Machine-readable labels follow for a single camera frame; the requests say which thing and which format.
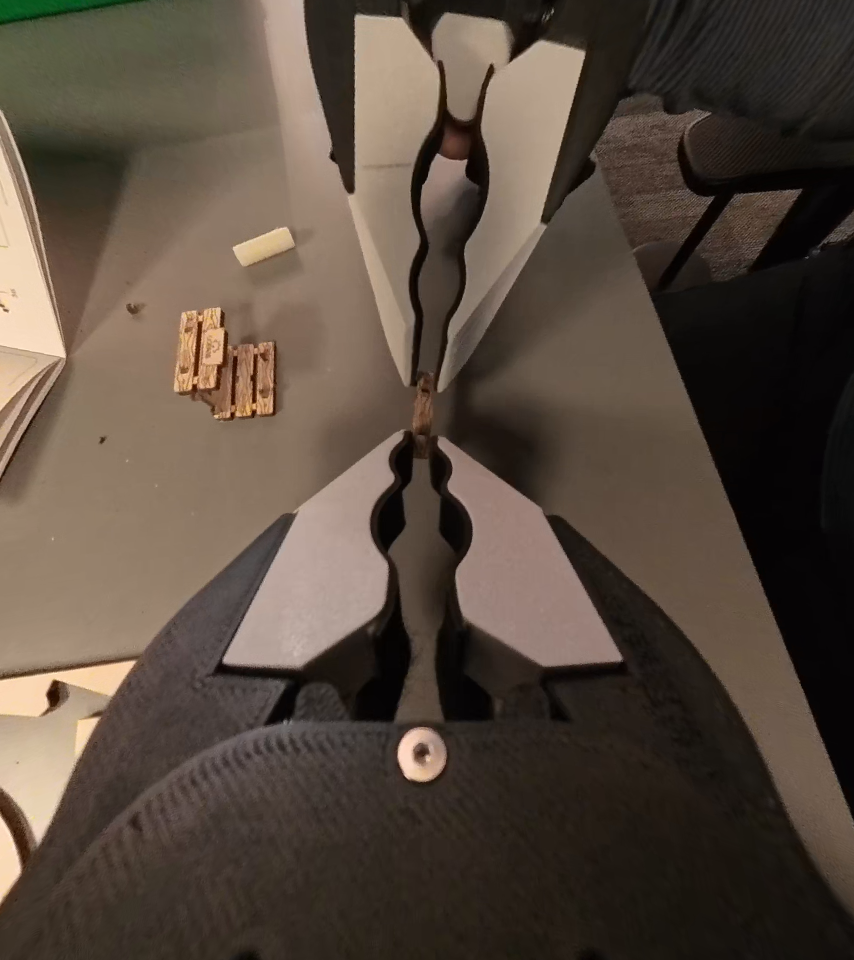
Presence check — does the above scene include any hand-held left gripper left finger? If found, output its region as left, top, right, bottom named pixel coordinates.
left=221, top=429, right=415, bottom=680

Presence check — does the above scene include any laser-cut plywood parts sheet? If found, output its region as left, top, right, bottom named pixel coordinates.
left=0, top=660, right=136, bottom=960

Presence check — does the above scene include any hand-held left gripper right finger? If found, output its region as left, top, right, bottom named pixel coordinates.
left=430, top=437, right=625, bottom=685

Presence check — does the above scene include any green panel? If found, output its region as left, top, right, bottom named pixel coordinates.
left=0, top=0, right=199, bottom=36

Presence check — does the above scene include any wooden slatted crate model part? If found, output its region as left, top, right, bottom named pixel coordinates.
left=174, top=307, right=279, bottom=423

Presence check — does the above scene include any black office chair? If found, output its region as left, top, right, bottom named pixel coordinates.
left=655, top=112, right=854, bottom=864

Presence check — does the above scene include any small wooden model piece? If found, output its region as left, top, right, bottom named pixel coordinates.
left=412, top=372, right=438, bottom=460

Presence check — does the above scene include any white foam cylinder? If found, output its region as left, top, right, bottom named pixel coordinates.
left=232, top=225, right=298, bottom=268

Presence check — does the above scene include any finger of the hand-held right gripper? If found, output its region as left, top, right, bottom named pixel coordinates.
left=433, top=36, right=587, bottom=393
left=352, top=11, right=441, bottom=389

